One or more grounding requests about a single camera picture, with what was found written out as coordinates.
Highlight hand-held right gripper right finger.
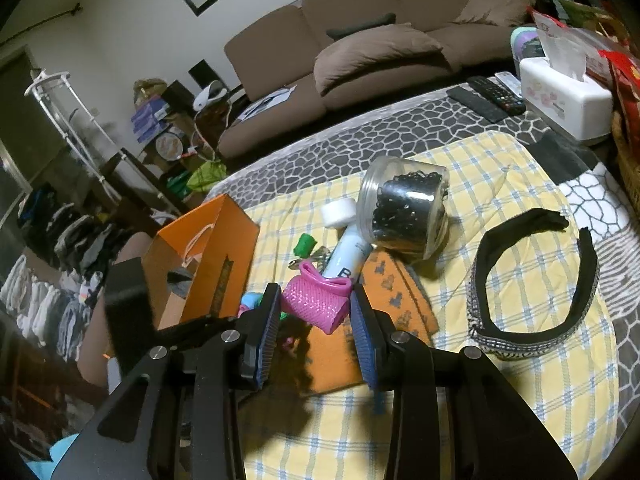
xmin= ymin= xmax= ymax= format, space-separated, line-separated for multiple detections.
xmin=350 ymin=284 xmax=578 ymax=480

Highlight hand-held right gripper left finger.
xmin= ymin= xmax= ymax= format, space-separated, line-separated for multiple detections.
xmin=50 ymin=282 xmax=283 ymax=480

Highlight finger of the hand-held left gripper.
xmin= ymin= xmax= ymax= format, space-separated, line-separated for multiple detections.
xmin=165 ymin=267 xmax=193 ymax=296
xmin=150 ymin=314 xmax=245 ymax=347

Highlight orange cardboard box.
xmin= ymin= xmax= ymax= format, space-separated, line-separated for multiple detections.
xmin=141 ymin=194 xmax=262 ymax=332

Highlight pink hair roller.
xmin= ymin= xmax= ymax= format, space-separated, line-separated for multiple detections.
xmin=280 ymin=260 xmax=354 ymax=335

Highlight orange patterned cloth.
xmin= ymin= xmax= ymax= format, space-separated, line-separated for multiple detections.
xmin=300 ymin=250 xmax=437 ymax=394

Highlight green small cap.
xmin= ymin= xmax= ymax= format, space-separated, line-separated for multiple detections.
xmin=292 ymin=232 xmax=318 ymax=261

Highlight green bag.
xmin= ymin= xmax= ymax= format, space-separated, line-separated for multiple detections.
xmin=172 ymin=160 xmax=228 ymax=196

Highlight round tin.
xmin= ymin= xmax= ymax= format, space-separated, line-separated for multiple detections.
xmin=155 ymin=132 xmax=187 ymax=161

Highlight yellow plaid cloth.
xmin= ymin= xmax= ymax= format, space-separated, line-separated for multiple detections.
xmin=200 ymin=130 xmax=632 ymax=480

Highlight blue boxes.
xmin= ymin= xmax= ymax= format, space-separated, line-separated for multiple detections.
xmin=131 ymin=100 xmax=168 ymax=138

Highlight cyan cloth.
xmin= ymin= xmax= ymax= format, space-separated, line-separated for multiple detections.
xmin=25 ymin=435 xmax=81 ymax=480

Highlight white massager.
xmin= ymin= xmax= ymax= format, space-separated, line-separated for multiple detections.
xmin=192 ymin=80 xmax=228 ymax=111

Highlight white standing rack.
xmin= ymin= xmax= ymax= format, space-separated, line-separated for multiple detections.
xmin=25 ymin=67 xmax=132 ymax=202

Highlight white papers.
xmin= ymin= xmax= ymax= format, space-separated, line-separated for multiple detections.
xmin=237 ymin=87 xmax=297 ymax=121

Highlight black fabric headband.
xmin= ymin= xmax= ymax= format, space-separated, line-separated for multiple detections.
xmin=467 ymin=207 xmax=571 ymax=341

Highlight grey stone-pattern blanket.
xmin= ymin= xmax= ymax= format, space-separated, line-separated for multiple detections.
xmin=215 ymin=77 xmax=640 ymax=411

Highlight black studded headband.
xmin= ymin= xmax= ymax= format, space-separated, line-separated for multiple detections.
xmin=467 ymin=227 xmax=600 ymax=361

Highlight black remote control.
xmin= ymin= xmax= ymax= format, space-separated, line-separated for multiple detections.
xmin=447 ymin=86 xmax=508 ymax=122
xmin=467 ymin=76 xmax=527 ymax=115

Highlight black curtain rod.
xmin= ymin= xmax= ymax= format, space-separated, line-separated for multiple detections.
xmin=0 ymin=4 xmax=83 ymax=47

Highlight large brown pillow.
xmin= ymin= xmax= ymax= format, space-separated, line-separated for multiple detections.
xmin=314 ymin=22 xmax=445 ymax=97

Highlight white remote control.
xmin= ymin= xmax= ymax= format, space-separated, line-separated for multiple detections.
xmin=495 ymin=72 xmax=523 ymax=97

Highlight black pillow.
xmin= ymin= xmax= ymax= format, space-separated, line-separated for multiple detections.
xmin=326 ymin=12 xmax=397 ymax=41

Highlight white tissue box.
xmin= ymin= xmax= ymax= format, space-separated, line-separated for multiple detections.
xmin=519 ymin=57 xmax=615 ymax=141

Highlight wicker basket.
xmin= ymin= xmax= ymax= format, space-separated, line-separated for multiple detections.
xmin=611 ymin=110 xmax=640 ymax=206

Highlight brown sofa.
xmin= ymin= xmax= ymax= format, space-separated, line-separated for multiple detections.
xmin=217 ymin=0 xmax=556 ymax=161

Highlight pastel purple green item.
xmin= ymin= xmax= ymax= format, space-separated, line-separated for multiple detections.
xmin=510 ymin=26 xmax=543 ymax=61

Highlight clear plastic packet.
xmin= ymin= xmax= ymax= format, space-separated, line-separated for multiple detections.
xmin=531 ymin=10 xmax=601 ymax=82

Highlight flat brown cushion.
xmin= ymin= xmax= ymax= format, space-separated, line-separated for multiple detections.
xmin=452 ymin=0 xmax=552 ymax=28

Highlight red snack packets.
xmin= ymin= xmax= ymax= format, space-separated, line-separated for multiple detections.
xmin=585 ymin=5 xmax=640 ymax=116

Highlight clear jar of black hair ties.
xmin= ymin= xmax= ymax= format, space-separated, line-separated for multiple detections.
xmin=357 ymin=156 xmax=450 ymax=261

